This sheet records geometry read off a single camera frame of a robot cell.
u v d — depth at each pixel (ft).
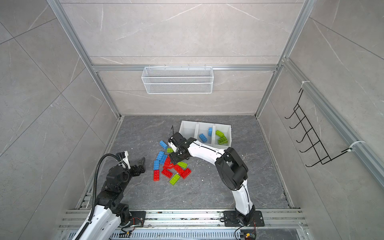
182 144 2.33
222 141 3.31
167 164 3.04
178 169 2.94
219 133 3.44
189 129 3.57
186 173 2.90
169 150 3.22
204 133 3.52
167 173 2.89
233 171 1.64
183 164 3.04
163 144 3.29
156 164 2.98
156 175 2.87
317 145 2.09
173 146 2.48
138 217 2.39
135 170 2.35
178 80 3.30
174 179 2.81
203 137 3.43
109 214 1.80
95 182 1.76
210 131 3.40
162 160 3.04
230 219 2.39
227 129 3.52
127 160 2.30
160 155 3.13
